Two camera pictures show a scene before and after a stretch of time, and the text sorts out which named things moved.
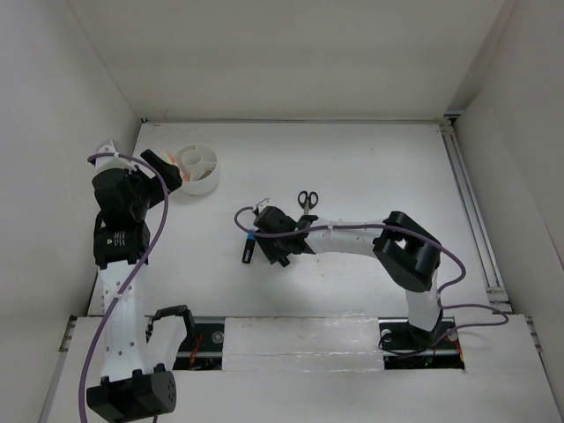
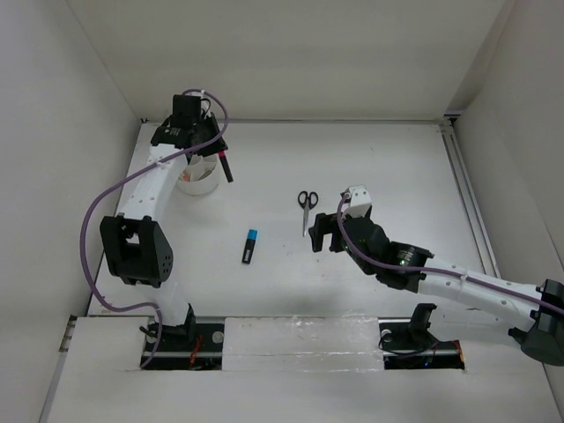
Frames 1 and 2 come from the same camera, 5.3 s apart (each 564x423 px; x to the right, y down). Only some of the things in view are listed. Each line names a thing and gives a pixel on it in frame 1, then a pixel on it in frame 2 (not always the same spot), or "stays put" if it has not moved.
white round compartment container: (200, 166) stays put
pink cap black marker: (284, 261) → (224, 161)
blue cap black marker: (248, 248) stays put
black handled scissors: (307, 201) stays put
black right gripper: (273, 252) → (324, 225)
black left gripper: (169, 172) → (218, 144)
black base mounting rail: (199, 345) stays put
